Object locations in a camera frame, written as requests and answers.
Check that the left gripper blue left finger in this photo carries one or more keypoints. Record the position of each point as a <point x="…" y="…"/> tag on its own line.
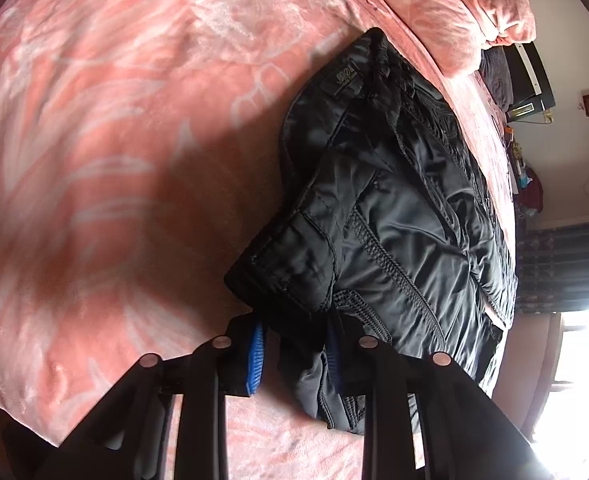
<point x="256" y="356"/>

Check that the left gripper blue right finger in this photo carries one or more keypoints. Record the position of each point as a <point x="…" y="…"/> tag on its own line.
<point x="334" y="354"/>

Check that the black padded pants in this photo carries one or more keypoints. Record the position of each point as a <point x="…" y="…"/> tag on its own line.
<point x="386" y="227"/>

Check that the dark patterned curtain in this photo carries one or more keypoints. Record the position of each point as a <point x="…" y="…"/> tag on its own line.
<point x="553" y="270"/>

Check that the pink floral bed blanket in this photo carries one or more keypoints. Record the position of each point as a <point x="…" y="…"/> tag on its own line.
<point x="139" y="157"/>

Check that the black headboard with white stripe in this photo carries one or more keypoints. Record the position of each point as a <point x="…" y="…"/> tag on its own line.
<point x="531" y="88"/>

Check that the grey pillow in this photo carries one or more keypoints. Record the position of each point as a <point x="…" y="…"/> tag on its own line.
<point x="494" y="70"/>

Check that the rolled pink quilt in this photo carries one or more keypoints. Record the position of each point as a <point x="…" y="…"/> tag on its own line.
<point x="455" y="32"/>

